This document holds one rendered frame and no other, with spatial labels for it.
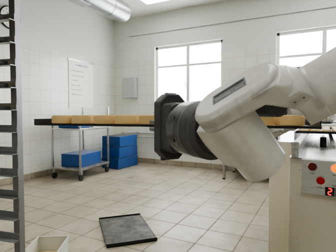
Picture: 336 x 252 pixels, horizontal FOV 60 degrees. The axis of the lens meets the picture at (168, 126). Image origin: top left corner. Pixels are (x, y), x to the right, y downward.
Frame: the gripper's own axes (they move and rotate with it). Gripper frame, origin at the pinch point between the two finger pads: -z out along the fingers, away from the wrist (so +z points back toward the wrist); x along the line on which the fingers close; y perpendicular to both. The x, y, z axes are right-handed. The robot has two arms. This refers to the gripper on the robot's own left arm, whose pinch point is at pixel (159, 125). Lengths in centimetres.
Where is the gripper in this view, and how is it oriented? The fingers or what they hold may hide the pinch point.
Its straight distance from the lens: 57.9
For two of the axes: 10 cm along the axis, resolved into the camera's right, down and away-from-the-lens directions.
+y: -8.8, 0.2, -4.7
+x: 0.0, -10.0, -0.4
